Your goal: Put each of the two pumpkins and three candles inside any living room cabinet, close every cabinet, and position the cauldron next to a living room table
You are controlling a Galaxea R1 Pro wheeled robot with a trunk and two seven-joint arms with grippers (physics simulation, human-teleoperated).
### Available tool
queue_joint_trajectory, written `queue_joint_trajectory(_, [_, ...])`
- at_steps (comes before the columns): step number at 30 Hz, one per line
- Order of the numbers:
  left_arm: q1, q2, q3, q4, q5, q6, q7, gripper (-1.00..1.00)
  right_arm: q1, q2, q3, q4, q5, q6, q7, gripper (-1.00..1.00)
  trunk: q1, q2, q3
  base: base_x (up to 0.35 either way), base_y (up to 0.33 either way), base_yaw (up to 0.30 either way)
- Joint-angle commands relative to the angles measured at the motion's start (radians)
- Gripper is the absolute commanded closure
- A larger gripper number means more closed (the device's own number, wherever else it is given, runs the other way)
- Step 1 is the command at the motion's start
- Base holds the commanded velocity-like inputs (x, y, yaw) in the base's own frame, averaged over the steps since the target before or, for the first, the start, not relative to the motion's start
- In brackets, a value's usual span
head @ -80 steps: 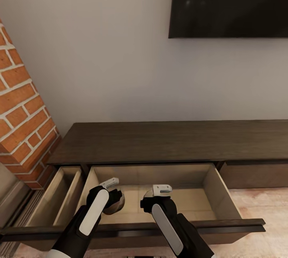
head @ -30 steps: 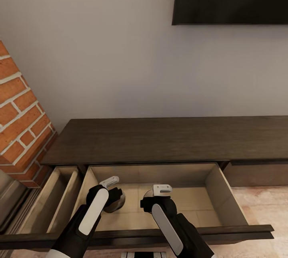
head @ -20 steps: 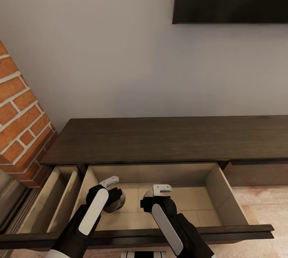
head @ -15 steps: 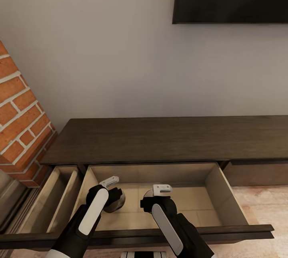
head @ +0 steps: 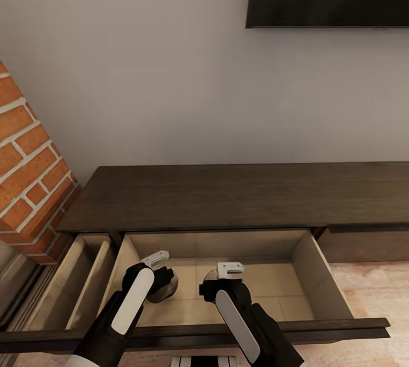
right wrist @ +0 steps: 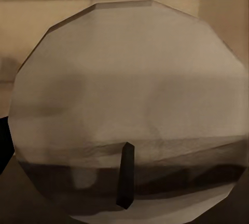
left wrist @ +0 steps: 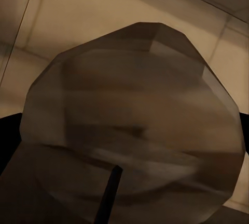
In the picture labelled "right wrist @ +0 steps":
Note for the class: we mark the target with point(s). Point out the pillar candle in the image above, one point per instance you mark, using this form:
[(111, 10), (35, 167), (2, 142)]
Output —
[(132, 113)]

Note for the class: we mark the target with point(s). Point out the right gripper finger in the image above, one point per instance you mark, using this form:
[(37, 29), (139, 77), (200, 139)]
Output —
[(6, 146)]

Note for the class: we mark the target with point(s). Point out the cabinet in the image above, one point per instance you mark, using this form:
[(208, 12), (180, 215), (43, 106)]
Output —
[(23, 23)]

